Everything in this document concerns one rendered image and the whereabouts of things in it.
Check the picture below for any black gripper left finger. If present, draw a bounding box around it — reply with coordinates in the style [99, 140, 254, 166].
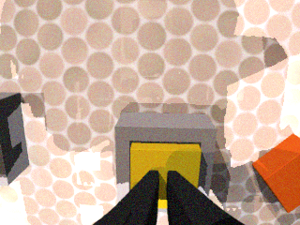
[92, 170, 159, 225]

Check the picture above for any orange block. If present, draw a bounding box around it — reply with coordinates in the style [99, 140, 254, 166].
[252, 134, 300, 213]

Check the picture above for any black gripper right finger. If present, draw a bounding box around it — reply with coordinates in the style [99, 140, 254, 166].
[166, 171, 244, 225]

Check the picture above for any yellow push button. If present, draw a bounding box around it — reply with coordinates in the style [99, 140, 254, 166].
[114, 112, 218, 213]

